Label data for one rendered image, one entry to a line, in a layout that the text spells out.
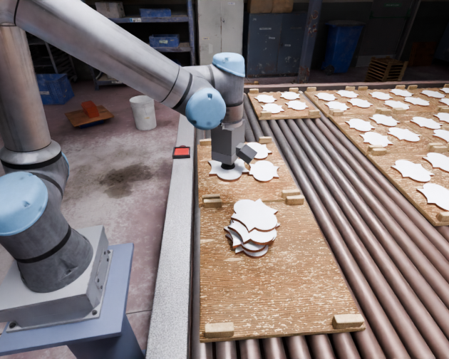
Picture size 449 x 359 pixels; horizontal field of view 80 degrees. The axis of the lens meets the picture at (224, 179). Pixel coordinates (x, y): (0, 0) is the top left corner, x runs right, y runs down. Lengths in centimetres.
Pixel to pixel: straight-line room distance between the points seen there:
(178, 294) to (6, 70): 57
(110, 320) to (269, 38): 537
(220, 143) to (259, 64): 504
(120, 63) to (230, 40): 503
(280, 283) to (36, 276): 54
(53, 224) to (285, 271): 53
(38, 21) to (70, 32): 4
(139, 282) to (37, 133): 136
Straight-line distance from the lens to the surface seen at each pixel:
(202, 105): 49
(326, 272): 75
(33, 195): 61
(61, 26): 47
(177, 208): 91
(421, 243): 97
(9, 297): 79
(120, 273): 83
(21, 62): 65
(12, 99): 66
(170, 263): 76
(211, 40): 541
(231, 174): 76
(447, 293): 88
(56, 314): 78
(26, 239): 64
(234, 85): 66
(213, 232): 79
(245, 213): 75
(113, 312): 78
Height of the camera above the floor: 151
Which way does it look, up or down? 36 degrees down
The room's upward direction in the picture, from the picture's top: straight up
